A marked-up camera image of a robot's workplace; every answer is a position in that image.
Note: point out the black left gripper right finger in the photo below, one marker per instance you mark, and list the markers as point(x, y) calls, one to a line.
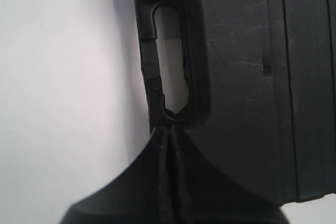
point(200, 193)

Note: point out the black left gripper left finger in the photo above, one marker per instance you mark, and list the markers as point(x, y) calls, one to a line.
point(145, 192)

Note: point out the black plastic tool case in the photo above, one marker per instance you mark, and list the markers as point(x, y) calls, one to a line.
point(261, 77)

